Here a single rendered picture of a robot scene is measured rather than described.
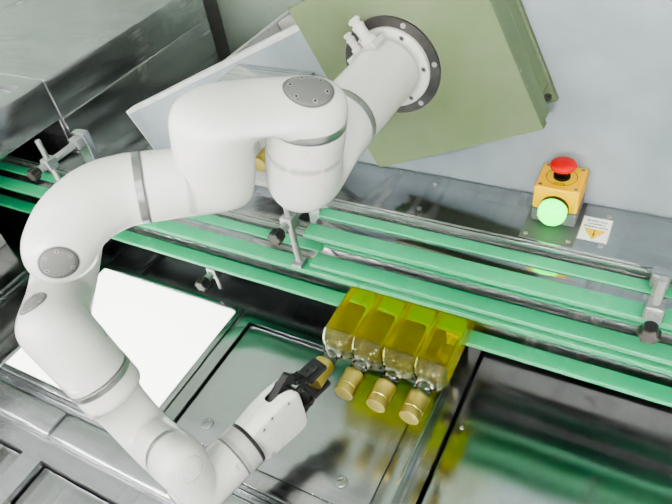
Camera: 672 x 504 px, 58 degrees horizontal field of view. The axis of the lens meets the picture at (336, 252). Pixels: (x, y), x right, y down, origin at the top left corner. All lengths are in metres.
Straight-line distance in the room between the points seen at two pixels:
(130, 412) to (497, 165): 0.72
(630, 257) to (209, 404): 0.78
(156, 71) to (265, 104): 1.35
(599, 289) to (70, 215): 0.73
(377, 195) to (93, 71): 0.99
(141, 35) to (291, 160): 1.31
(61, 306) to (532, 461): 0.78
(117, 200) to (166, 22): 1.37
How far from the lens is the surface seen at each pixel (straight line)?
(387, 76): 0.88
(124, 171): 0.73
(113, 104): 1.91
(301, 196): 0.75
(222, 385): 1.25
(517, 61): 0.91
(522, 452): 1.15
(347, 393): 1.01
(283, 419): 0.99
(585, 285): 1.00
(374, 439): 1.12
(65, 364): 0.81
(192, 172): 0.70
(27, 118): 1.74
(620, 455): 1.18
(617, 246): 1.04
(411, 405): 0.98
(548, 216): 1.01
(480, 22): 0.89
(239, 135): 0.66
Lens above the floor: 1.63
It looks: 38 degrees down
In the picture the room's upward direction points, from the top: 144 degrees counter-clockwise
